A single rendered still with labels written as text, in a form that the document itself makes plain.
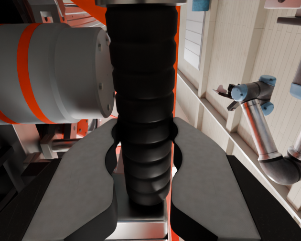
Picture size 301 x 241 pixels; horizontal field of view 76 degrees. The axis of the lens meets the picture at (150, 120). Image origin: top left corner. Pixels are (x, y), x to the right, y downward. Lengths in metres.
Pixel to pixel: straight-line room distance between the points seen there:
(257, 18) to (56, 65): 5.56
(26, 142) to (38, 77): 0.17
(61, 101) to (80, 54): 0.06
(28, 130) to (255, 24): 5.56
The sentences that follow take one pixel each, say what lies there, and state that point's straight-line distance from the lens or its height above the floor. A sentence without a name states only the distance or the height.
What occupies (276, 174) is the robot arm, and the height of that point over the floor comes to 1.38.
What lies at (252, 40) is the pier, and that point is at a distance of 5.75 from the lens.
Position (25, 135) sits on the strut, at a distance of 0.39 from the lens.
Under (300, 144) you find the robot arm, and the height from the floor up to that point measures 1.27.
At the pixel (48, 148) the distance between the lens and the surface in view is 0.42.
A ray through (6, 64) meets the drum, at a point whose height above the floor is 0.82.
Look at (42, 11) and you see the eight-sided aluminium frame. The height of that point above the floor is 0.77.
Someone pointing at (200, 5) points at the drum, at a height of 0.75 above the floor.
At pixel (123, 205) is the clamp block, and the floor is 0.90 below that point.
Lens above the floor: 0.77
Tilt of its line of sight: 30 degrees up
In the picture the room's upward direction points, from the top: 179 degrees clockwise
